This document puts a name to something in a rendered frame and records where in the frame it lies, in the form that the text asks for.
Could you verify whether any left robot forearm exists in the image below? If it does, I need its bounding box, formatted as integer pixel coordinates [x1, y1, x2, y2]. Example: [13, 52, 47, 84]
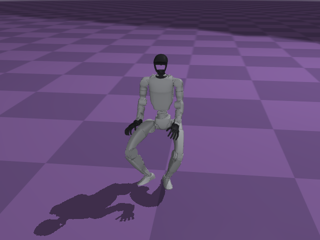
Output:
[173, 101, 184, 126]

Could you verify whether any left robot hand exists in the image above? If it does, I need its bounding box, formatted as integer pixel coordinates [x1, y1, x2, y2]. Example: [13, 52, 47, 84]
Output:
[166, 122, 179, 140]

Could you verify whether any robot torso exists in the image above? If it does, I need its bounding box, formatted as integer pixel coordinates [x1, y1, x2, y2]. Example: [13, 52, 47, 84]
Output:
[148, 73, 174, 130]

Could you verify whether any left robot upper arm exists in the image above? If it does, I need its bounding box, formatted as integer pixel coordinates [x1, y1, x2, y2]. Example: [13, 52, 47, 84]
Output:
[172, 77, 184, 109]

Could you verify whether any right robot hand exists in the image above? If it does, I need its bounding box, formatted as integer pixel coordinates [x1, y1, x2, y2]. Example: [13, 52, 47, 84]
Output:
[124, 119, 143, 136]

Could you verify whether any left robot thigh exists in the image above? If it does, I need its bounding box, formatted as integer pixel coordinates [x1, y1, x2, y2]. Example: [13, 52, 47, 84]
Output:
[170, 118, 184, 161]

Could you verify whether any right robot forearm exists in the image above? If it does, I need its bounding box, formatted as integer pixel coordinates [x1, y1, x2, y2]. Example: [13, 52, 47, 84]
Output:
[135, 98, 145, 125]

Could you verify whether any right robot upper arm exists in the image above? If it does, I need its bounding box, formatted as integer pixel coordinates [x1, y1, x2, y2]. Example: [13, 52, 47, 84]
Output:
[139, 76, 150, 106]

